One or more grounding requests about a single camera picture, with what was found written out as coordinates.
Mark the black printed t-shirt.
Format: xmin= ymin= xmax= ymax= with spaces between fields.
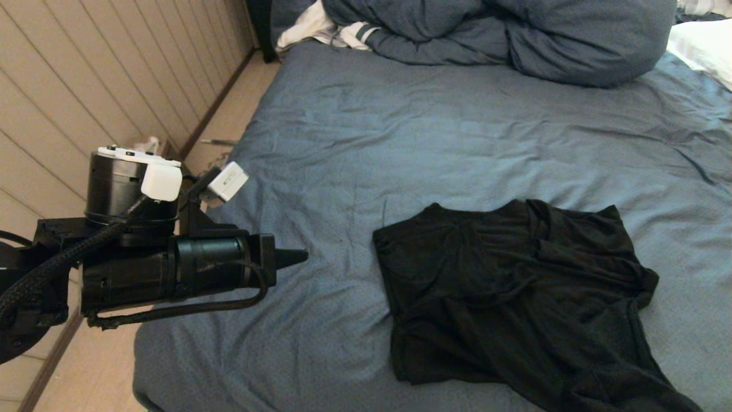
xmin=373 ymin=199 xmax=704 ymax=412

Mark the blue bed sheet mattress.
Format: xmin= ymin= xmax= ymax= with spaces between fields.
xmin=133 ymin=40 xmax=732 ymax=412

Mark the white striped garment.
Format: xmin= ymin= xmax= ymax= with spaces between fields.
xmin=276 ymin=0 xmax=381 ymax=53

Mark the blue crumpled duvet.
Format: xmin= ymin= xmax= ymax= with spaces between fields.
xmin=272 ymin=0 xmax=678 ymax=88

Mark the white pillow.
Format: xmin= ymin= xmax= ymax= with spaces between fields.
xmin=666 ymin=19 xmax=732 ymax=92

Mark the thin black cable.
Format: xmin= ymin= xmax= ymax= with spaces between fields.
xmin=87 ymin=260 xmax=269 ymax=331

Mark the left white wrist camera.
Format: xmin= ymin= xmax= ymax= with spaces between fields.
xmin=207 ymin=162 xmax=250 ymax=202

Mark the black braided cable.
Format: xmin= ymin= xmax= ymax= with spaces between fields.
xmin=0 ymin=197 xmax=146 ymax=321

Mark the black bed headboard post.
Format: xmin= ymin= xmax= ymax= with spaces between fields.
xmin=246 ymin=0 xmax=279 ymax=64

